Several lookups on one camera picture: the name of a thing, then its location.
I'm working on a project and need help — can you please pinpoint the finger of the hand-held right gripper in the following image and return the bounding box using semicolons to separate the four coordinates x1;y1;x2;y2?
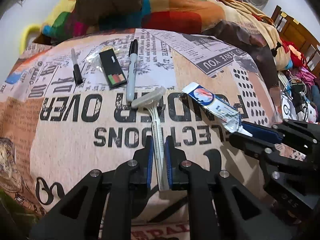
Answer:
228;133;307;173
241;119;320;156

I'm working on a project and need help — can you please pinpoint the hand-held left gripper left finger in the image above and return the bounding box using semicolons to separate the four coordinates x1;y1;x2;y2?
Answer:
30;137;154;240

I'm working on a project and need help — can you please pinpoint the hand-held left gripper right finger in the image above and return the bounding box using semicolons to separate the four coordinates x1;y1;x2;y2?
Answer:
164;136;293;240

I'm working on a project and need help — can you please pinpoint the white disposable razor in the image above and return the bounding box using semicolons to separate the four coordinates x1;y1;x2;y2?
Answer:
131;86;171;191

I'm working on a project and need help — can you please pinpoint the white blue tube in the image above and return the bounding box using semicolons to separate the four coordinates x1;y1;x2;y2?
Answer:
181;82;253;137

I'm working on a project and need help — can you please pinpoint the white cat plush toy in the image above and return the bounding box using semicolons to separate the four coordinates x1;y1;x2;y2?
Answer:
303;102;318;123

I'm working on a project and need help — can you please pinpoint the large grey marker pen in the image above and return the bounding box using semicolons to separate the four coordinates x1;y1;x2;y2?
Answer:
125;39;139;103

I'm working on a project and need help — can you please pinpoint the newspaper print blanket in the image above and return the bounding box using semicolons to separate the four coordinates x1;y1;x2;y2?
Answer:
0;27;284;232

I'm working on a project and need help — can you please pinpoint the red plush toy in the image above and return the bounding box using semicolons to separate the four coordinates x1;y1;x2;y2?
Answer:
280;37;316;68

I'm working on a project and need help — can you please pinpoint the dark brown cloth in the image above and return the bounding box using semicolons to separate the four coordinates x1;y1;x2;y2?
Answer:
202;21;282;107

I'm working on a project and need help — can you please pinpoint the black makeup palette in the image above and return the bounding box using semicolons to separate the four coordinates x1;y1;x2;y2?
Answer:
99;51;127;89

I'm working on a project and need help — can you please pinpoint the wooden bed headboard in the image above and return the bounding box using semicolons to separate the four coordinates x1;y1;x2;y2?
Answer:
271;5;320;77

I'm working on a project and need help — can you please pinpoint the clear plastic wrapper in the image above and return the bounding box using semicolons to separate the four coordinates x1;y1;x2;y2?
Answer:
86;45;121;67

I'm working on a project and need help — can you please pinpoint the yellow cartoon blanket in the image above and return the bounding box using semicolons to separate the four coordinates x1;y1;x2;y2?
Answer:
202;0;288;71

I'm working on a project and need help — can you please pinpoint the small black marker pen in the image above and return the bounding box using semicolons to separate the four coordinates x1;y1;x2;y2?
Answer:
71;48;84;85

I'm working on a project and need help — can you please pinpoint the colourful patchwork quilt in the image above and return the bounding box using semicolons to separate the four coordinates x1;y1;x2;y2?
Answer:
41;0;227;46

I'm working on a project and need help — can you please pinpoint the brown padded jacket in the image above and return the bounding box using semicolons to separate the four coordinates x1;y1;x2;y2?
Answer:
74;0;208;27

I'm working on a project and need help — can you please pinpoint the yellow foam tube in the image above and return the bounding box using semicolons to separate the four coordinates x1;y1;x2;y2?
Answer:
21;24;42;56

